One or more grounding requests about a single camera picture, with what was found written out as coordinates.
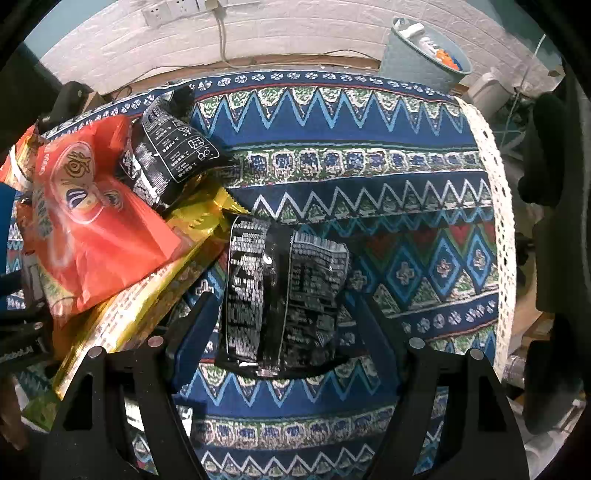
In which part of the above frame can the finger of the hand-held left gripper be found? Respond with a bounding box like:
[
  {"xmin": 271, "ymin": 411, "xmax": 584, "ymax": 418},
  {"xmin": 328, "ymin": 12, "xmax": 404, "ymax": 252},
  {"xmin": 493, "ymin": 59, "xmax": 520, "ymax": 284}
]
[{"xmin": 0, "ymin": 300, "xmax": 48, "ymax": 334}]

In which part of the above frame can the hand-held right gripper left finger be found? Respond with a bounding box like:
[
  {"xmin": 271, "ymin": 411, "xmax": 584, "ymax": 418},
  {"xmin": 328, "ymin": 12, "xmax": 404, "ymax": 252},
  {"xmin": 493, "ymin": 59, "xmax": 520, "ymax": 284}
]
[{"xmin": 46, "ymin": 291, "xmax": 221, "ymax": 480}]

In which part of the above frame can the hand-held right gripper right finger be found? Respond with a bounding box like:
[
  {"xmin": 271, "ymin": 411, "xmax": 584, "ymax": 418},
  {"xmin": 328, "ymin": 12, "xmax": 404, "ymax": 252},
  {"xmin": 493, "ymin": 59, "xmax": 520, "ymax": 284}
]
[{"xmin": 355, "ymin": 293, "xmax": 529, "ymax": 480}]

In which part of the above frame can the green snack bag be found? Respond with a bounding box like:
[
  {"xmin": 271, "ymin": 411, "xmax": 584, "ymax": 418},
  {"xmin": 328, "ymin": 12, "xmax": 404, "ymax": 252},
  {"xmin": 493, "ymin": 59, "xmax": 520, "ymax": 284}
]
[{"xmin": 21, "ymin": 390, "xmax": 63, "ymax": 432}]

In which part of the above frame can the large black snack packet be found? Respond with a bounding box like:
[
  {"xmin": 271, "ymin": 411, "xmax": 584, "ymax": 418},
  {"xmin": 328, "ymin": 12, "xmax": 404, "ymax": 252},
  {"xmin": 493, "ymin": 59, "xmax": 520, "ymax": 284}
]
[{"xmin": 215, "ymin": 213, "xmax": 352, "ymax": 379}]

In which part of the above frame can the orange snack bag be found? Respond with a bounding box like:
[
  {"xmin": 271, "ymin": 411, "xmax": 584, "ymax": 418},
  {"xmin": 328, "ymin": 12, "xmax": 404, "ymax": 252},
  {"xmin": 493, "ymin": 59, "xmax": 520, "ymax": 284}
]
[{"xmin": 23, "ymin": 115, "xmax": 195, "ymax": 319}]

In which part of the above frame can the gold snack packet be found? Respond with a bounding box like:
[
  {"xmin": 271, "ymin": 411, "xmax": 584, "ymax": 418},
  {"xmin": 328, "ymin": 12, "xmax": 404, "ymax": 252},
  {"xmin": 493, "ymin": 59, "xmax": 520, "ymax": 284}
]
[{"xmin": 53, "ymin": 185, "xmax": 243, "ymax": 400}]

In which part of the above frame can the clear plastic bottle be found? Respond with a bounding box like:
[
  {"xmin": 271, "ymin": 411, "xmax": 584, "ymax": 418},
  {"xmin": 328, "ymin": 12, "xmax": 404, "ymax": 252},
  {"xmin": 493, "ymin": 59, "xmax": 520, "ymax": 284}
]
[{"xmin": 505, "ymin": 355, "xmax": 528, "ymax": 389}]

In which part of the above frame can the orange yellow snack packet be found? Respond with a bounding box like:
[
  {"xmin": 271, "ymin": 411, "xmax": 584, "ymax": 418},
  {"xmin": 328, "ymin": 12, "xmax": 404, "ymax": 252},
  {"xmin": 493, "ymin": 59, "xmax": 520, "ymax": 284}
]
[{"xmin": 0, "ymin": 124, "xmax": 40, "ymax": 192}]

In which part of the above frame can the black snack packet white label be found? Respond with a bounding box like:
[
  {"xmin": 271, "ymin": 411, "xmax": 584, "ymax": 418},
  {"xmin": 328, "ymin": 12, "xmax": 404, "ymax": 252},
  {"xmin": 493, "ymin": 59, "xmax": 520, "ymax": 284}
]
[{"xmin": 115, "ymin": 85, "xmax": 234, "ymax": 213}]

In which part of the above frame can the patterned blue tablecloth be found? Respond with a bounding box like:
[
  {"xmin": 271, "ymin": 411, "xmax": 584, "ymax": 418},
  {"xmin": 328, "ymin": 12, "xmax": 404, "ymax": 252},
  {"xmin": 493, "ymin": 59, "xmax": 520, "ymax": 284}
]
[{"xmin": 7, "ymin": 69, "xmax": 518, "ymax": 480}]

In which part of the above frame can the black cylindrical device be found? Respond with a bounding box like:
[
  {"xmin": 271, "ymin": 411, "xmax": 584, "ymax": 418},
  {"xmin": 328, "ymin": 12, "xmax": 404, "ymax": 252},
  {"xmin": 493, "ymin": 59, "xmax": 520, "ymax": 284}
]
[{"xmin": 34, "ymin": 80, "xmax": 93, "ymax": 134}]

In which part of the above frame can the large dark object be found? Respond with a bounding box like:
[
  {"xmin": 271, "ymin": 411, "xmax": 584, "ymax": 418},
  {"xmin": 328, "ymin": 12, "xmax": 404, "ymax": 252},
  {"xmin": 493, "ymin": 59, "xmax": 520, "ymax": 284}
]
[{"xmin": 0, "ymin": 44, "xmax": 63, "ymax": 153}]

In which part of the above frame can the grey waste bin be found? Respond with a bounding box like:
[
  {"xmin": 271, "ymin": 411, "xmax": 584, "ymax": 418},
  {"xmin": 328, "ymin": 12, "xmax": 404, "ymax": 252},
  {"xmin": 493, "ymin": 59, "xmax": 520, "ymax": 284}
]
[{"xmin": 379, "ymin": 17, "xmax": 472, "ymax": 95}]

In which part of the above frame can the orange scrap in bin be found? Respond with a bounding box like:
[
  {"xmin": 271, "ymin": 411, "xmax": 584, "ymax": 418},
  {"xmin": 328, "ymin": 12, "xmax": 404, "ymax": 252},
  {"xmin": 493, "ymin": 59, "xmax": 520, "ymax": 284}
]
[{"xmin": 434, "ymin": 46, "xmax": 462, "ymax": 70}]

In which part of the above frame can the white wrapper in bin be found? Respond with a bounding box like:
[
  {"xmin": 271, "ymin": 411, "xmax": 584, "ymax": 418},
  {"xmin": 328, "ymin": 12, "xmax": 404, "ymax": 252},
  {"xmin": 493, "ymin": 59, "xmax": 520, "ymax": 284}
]
[{"xmin": 394, "ymin": 21, "xmax": 424, "ymax": 41}]

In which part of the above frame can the grey power cable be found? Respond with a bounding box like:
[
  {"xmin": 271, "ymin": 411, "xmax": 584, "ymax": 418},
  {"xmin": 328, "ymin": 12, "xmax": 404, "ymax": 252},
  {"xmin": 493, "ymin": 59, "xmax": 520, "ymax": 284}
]
[{"xmin": 213, "ymin": 7, "xmax": 230, "ymax": 65}]

